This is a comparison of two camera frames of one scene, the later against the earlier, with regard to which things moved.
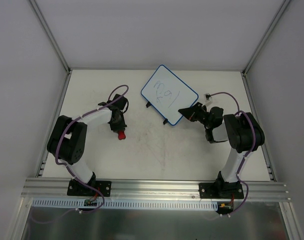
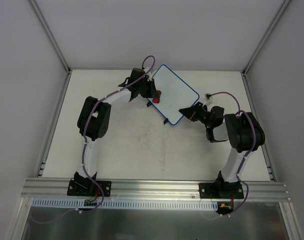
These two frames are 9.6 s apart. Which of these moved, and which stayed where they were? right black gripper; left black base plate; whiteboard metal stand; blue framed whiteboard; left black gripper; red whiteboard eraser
Moved: red whiteboard eraser; left black gripper
Stayed: whiteboard metal stand; left black base plate; blue framed whiteboard; right black gripper
